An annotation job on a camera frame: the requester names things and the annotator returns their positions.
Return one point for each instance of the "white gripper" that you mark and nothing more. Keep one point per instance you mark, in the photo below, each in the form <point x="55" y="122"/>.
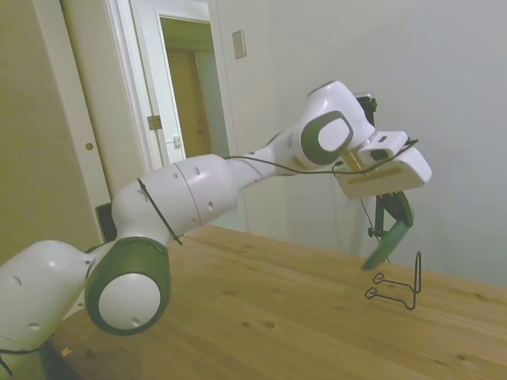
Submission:
<point x="408" y="174"/>

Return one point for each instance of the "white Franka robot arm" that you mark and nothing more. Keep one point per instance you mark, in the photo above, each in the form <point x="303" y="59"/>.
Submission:
<point x="198" y="186"/>

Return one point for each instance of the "brown wooden door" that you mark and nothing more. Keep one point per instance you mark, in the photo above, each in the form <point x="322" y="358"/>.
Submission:
<point x="188" y="103"/>

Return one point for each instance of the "brass door hinge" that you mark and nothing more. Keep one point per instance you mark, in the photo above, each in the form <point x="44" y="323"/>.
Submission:
<point x="154" y="122"/>

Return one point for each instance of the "black flat panel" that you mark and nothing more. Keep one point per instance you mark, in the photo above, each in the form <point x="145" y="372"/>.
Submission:
<point x="105" y="221"/>

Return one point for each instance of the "white door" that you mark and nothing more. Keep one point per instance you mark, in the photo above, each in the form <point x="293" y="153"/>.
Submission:
<point x="71" y="99"/>

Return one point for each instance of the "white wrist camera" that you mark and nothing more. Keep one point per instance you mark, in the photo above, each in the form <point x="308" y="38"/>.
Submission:
<point x="382" y="150"/>

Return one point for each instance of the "black camera tripod stand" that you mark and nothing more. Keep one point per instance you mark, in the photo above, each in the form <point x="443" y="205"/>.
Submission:
<point x="368" y="107"/>

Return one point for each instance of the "white wall switch plate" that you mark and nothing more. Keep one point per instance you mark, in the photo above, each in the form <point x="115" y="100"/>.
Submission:
<point x="239" y="44"/>

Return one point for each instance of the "white door frame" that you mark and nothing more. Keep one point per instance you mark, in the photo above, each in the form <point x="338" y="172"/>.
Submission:
<point x="140" y="79"/>

